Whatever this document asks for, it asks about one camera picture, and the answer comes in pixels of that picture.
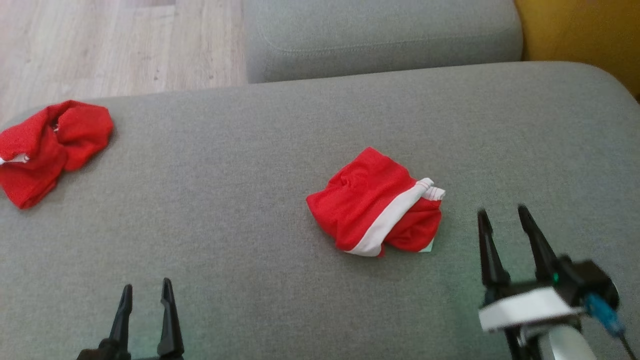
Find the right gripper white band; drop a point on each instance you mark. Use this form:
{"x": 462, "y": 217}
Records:
{"x": 525, "y": 307}

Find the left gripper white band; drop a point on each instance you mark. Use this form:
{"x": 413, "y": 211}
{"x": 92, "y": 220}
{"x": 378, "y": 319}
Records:
{"x": 107, "y": 351}

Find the red shorts with white band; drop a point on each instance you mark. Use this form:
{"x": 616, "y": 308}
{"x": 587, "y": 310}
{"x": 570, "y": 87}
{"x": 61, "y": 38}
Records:
{"x": 360, "y": 200}

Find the red basketball jersey white trim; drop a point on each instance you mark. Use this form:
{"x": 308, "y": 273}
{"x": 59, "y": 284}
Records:
{"x": 75, "y": 130}

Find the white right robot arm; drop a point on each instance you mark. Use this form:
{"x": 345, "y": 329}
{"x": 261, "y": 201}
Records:
{"x": 570, "y": 345}

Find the grey fabric sofa seat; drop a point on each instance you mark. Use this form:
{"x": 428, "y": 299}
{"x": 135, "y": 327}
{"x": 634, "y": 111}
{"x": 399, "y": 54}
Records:
{"x": 225, "y": 200}

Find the yellow upholstered furniture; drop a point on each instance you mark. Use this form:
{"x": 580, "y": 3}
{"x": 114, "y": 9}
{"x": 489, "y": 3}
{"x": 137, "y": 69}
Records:
{"x": 590, "y": 35}

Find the grey fabric sofa cushion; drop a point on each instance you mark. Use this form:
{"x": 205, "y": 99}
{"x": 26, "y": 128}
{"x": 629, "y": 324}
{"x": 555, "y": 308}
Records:
{"x": 380, "y": 35}

